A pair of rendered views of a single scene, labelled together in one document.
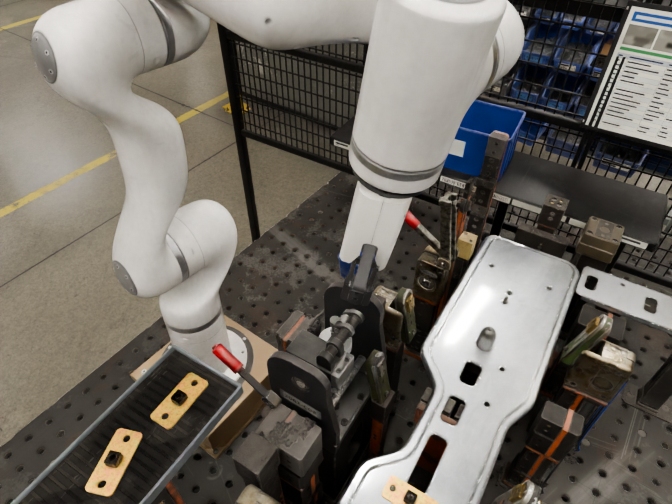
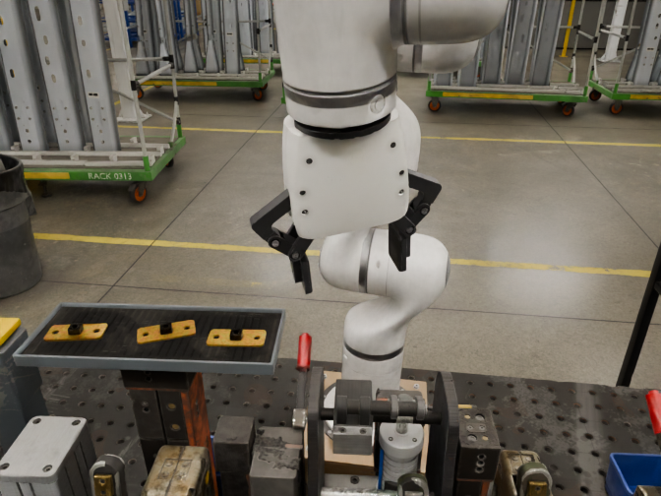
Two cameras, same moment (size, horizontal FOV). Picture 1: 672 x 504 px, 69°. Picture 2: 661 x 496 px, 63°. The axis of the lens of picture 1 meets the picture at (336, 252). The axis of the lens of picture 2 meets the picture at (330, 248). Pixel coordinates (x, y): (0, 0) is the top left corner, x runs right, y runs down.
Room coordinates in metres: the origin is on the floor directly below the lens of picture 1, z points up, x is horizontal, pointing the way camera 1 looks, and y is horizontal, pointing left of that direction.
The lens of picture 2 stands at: (0.16, -0.42, 1.65)
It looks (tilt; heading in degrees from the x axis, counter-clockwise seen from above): 27 degrees down; 61
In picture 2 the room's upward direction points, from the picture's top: straight up
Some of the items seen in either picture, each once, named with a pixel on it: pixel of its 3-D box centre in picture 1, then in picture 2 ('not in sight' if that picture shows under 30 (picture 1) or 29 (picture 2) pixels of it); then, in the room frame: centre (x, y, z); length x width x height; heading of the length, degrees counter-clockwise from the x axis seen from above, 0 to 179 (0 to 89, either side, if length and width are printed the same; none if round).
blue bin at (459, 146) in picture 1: (457, 133); not in sight; (1.20, -0.34, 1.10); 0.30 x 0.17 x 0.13; 62
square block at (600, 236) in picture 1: (577, 282); not in sight; (0.84, -0.61, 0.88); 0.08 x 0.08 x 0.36; 58
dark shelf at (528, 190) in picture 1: (484, 167); not in sight; (1.14, -0.42, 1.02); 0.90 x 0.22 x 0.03; 58
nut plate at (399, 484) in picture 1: (410, 498); not in sight; (0.27, -0.11, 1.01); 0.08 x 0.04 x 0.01; 58
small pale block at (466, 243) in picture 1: (454, 291); not in sight; (0.80, -0.29, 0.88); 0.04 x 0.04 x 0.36; 58
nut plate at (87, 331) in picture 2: not in sight; (75, 330); (0.15, 0.35, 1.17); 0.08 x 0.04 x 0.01; 155
